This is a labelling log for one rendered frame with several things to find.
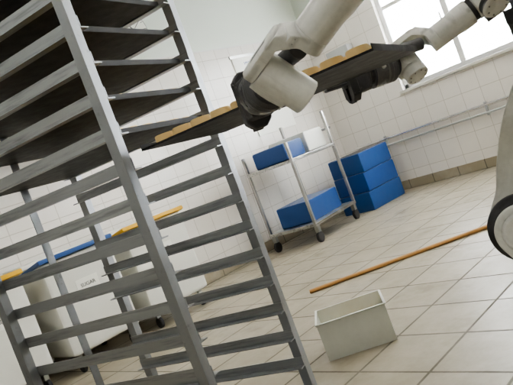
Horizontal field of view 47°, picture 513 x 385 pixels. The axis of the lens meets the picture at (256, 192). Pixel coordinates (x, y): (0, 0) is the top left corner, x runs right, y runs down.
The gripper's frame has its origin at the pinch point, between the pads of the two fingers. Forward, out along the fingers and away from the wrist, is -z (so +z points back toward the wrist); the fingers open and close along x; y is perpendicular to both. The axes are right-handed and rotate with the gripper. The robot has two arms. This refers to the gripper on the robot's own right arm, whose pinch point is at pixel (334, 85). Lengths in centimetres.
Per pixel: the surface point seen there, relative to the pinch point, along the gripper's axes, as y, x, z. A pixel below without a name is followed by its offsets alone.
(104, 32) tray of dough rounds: -9, 33, -51
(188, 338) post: 3, -46, -60
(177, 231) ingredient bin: -295, -39, -16
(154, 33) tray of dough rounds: -24, 33, -36
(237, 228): -32, -29, -32
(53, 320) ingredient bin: -253, -61, -115
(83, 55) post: 3, 26, -59
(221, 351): -47, -66, -48
